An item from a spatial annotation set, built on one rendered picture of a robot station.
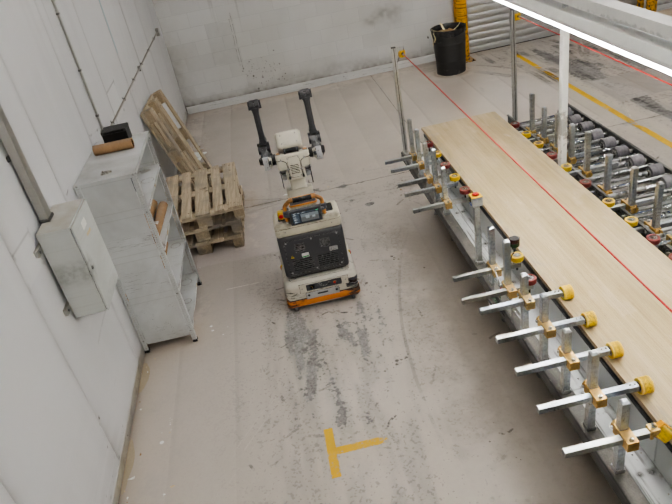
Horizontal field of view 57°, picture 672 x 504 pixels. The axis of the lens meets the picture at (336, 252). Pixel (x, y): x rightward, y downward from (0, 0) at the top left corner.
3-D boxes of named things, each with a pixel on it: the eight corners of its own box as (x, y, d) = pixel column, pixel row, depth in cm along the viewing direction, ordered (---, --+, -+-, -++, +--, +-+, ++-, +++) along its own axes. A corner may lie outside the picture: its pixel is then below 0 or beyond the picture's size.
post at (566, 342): (563, 404, 319) (565, 332, 294) (560, 399, 322) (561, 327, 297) (569, 403, 319) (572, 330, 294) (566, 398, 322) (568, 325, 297)
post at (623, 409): (615, 481, 275) (622, 404, 250) (611, 475, 278) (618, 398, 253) (622, 479, 275) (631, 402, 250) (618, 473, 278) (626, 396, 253)
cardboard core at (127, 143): (91, 148, 478) (130, 139, 479) (93, 144, 485) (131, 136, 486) (95, 157, 482) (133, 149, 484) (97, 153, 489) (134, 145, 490)
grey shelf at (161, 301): (145, 353, 518) (72, 186, 438) (155, 293, 595) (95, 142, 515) (197, 341, 520) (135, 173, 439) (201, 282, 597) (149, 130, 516)
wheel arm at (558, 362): (517, 377, 298) (517, 371, 296) (514, 372, 301) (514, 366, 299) (617, 353, 300) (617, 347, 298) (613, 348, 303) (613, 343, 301)
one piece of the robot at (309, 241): (352, 278, 529) (336, 191, 485) (289, 292, 527) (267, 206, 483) (346, 258, 557) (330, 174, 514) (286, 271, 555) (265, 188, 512)
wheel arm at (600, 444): (565, 458, 256) (565, 453, 254) (561, 453, 258) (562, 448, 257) (650, 437, 257) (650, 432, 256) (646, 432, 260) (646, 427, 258)
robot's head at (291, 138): (302, 144, 503) (298, 126, 506) (277, 149, 502) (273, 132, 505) (303, 150, 517) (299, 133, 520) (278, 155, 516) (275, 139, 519)
